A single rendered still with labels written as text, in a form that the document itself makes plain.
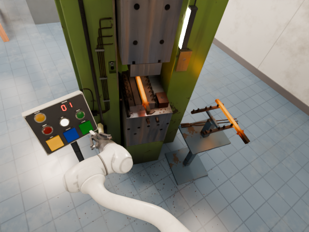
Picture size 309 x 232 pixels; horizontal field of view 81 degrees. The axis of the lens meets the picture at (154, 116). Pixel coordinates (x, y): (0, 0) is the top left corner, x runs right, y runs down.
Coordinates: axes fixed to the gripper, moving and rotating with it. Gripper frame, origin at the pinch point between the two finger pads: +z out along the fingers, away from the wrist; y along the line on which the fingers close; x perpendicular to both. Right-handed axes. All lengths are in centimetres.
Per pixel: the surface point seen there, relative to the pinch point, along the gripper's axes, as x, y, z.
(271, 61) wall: -60, 330, 38
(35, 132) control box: 11.3, -25.7, 13.1
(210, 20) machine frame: 43, 89, -22
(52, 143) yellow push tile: 1.2, -21.4, 12.4
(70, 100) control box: 20.8, -1.3, 13.1
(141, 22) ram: 52, 40, -18
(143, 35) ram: 46, 41, -16
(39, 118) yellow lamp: 18.2, -20.2, 12.7
